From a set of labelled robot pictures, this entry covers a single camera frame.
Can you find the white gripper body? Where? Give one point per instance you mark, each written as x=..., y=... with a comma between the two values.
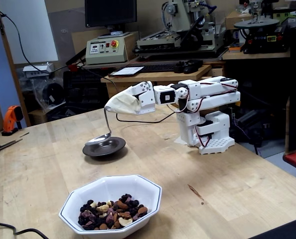
x=146, y=100

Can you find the taped white gripper finger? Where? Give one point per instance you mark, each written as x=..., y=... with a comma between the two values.
x=135, y=93
x=128, y=109

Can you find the bent metal spoon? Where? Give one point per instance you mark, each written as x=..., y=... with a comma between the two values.
x=98, y=140

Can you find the white octagonal bowl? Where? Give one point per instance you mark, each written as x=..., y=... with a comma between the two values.
x=113, y=186

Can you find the nut and dried fruit mix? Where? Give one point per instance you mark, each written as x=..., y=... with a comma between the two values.
x=123, y=206

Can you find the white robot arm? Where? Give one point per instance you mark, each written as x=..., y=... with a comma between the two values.
x=212, y=99

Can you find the dark brown plate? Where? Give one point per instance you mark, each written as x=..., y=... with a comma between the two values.
x=105, y=150

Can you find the black tablet with paper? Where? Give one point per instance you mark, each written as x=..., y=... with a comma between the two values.
x=128, y=71

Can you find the wooden desk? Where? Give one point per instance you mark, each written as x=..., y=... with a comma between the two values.
x=160, y=75

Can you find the black keyboard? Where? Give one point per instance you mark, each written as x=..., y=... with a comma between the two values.
x=160, y=67

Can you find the beige control box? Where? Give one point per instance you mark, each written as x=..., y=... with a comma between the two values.
x=105, y=56

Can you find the black storage bin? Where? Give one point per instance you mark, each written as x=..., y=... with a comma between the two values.
x=83, y=89

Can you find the black computer mouse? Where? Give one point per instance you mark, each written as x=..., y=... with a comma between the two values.
x=189, y=69

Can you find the black handheld device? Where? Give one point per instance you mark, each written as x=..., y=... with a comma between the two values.
x=196, y=63

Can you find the plastic bag with black spool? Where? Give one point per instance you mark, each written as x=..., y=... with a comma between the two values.
x=52, y=94

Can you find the black computer monitor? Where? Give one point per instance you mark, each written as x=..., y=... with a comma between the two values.
x=110, y=12

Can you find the grey milling machine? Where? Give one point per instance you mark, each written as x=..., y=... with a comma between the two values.
x=178, y=15

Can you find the white power strip box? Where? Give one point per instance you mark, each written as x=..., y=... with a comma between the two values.
x=38, y=68

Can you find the small orange box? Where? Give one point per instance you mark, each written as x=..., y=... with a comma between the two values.
x=236, y=47

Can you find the orange and black power tool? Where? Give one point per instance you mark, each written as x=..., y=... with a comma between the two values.
x=9, y=119

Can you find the brown cardboard box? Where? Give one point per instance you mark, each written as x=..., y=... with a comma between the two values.
x=234, y=20

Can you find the white board panel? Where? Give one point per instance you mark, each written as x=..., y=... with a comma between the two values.
x=31, y=30

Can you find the wooden workbench shelf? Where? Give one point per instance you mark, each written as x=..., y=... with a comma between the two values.
x=262, y=55

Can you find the flat cardboard pieces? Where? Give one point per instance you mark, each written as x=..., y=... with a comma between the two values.
x=1, y=142

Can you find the black scroll saw machine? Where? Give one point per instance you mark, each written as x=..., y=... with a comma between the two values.
x=262, y=42

